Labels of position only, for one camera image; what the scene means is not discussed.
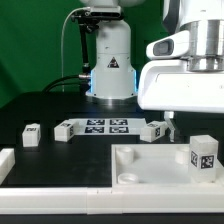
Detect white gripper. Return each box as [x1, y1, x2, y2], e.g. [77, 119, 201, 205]
[138, 60, 224, 142]

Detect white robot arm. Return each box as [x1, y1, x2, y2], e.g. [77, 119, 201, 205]
[80, 0, 224, 118]

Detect AprilTag marker sheet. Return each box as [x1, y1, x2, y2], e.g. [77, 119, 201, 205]
[71, 118, 146, 135]

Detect green backdrop curtain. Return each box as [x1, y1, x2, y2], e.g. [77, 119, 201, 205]
[0, 0, 167, 107]

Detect white U-shaped obstacle fence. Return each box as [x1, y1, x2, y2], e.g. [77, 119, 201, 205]
[0, 148, 224, 216]

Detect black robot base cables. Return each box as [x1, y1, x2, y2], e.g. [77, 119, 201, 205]
[41, 75, 92, 93]

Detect black camera on stand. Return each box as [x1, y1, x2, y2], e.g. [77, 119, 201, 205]
[70, 5, 122, 79]

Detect white camera cable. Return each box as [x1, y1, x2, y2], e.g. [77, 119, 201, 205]
[60, 7, 88, 93]

